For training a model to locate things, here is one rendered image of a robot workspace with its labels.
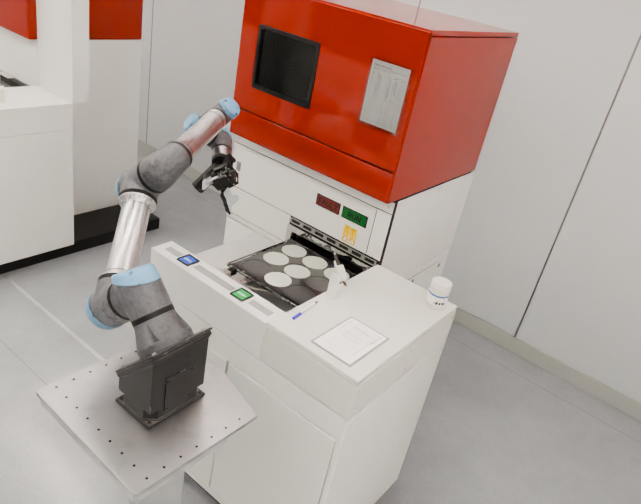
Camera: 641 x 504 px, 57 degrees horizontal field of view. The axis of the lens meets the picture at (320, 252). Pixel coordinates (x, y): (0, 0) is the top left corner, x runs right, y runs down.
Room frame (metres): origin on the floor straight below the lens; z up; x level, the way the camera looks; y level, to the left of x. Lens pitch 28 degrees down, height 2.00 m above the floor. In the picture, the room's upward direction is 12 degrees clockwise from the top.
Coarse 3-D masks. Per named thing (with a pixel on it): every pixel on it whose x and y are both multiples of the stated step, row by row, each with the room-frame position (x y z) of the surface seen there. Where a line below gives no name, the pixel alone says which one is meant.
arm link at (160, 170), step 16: (208, 112) 1.95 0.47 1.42; (224, 112) 1.98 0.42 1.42; (192, 128) 1.82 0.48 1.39; (208, 128) 1.86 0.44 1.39; (176, 144) 1.70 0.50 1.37; (192, 144) 1.75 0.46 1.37; (144, 160) 1.64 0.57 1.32; (160, 160) 1.63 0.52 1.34; (176, 160) 1.66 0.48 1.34; (192, 160) 1.72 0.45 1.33; (144, 176) 1.61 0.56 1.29; (160, 176) 1.62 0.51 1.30; (176, 176) 1.65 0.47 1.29
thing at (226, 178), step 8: (216, 160) 2.00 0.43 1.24; (224, 160) 1.99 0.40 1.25; (232, 160) 1.99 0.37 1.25; (216, 168) 1.94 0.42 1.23; (224, 168) 1.94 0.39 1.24; (232, 168) 1.96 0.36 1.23; (216, 176) 1.92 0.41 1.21; (224, 176) 1.91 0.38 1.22; (232, 176) 1.94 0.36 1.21; (216, 184) 1.92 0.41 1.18; (224, 184) 1.93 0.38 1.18; (232, 184) 1.93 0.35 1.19
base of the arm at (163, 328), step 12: (156, 312) 1.23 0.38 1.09; (168, 312) 1.25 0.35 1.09; (132, 324) 1.22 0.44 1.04; (144, 324) 1.21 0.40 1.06; (156, 324) 1.21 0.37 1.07; (168, 324) 1.22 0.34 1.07; (180, 324) 1.24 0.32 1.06; (144, 336) 1.19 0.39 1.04; (156, 336) 1.19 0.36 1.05; (168, 336) 1.19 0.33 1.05; (180, 336) 1.21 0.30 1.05; (144, 348) 1.17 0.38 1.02; (156, 348) 1.17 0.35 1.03
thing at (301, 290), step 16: (256, 256) 1.97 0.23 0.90; (288, 256) 2.02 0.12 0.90; (304, 256) 2.05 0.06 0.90; (320, 256) 2.07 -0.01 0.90; (256, 272) 1.85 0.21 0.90; (320, 272) 1.95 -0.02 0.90; (272, 288) 1.77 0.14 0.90; (288, 288) 1.79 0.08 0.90; (304, 288) 1.81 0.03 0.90; (320, 288) 1.83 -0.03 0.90
